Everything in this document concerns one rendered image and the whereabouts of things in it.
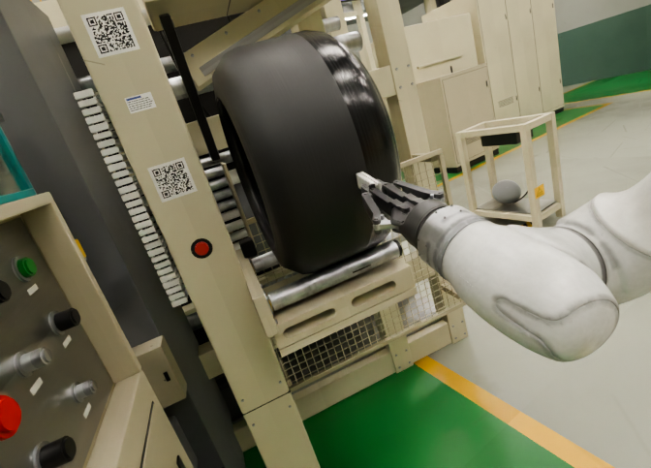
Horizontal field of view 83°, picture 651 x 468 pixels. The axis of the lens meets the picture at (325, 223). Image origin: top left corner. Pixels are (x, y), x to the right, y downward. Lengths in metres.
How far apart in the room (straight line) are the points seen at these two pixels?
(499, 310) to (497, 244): 0.07
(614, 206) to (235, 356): 0.80
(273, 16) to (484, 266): 1.08
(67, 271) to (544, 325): 0.71
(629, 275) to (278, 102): 0.55
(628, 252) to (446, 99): 4.70
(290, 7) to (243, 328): 0.97
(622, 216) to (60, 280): 0.82
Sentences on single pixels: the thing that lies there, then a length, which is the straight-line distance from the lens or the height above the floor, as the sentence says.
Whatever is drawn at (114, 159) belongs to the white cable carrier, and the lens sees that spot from 0.86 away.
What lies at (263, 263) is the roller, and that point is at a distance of 1.10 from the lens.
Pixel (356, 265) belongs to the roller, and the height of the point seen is 0.91.
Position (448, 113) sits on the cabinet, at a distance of 5.14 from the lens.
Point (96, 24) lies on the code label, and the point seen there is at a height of 1.53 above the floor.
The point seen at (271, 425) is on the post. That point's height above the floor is 0.55.
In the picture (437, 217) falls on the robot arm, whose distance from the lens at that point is 0.48.
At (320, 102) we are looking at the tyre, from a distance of 0.70.
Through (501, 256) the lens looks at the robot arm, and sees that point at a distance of 0.41.
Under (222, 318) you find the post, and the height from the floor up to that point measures 0.89.
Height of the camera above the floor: 1.26
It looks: 16 degrees down
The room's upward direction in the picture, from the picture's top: 17 degrees counter-clockwise
